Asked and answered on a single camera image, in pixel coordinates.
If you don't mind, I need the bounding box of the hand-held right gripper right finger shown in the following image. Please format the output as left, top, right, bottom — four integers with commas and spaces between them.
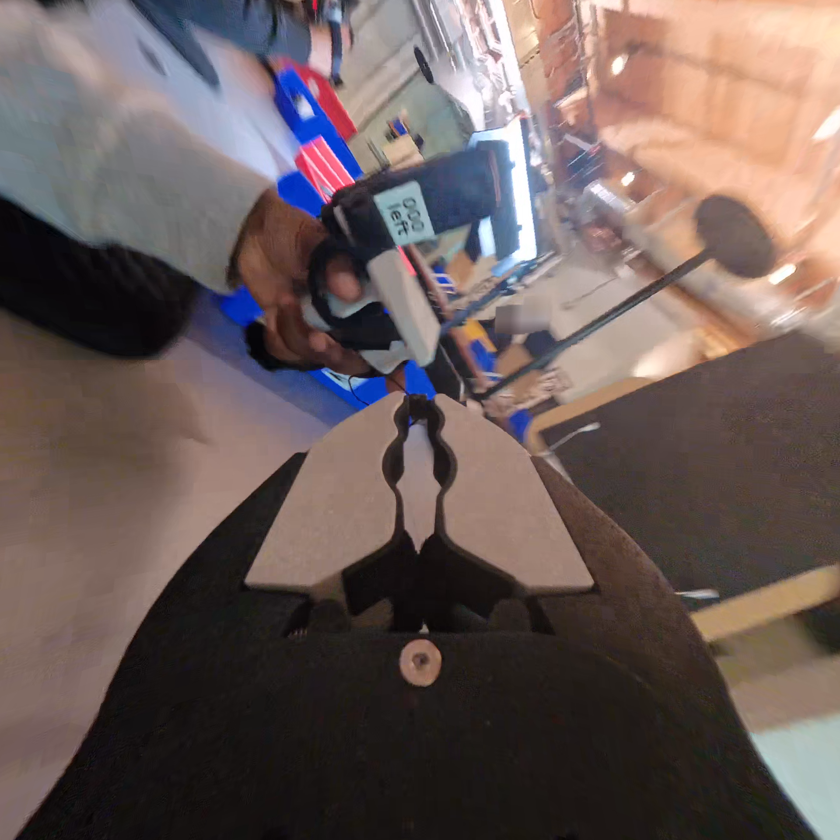
423, 392, 596, 598

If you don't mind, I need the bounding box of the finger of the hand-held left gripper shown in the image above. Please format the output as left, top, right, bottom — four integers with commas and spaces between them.
366, 247, 443, 367

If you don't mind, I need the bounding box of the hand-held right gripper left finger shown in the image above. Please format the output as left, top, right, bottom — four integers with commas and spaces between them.
244, 391, 421, 599

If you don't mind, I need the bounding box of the blue plastic bin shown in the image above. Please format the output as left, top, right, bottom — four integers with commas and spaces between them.
220, 169, 437, 411

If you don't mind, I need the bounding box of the person's left forearm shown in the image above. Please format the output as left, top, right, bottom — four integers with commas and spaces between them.
0, 0, 280, 296

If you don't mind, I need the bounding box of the grey desk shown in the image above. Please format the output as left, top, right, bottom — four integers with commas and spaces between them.
0, 289, 840, 840

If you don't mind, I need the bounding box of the person's left hand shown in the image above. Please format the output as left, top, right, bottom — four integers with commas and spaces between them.
230, 189, 371, 374

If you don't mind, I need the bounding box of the white light panel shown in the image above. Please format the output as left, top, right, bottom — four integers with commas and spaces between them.
469, 128, 540, 260

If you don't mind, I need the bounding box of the red plastic bin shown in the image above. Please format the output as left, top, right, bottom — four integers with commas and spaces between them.
295, 134, 355, 201

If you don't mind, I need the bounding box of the small blue bin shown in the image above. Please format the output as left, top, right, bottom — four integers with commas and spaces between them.
272, 66, 345, 145

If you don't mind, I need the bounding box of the black stand with round head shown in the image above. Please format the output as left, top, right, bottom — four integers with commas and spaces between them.
471, 195, 778, 403

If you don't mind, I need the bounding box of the dark cloth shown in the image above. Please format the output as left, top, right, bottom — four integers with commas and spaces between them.
0, 200, 198, 358

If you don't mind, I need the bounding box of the white mat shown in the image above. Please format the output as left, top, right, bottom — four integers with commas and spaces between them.
748, 715, 840, 840

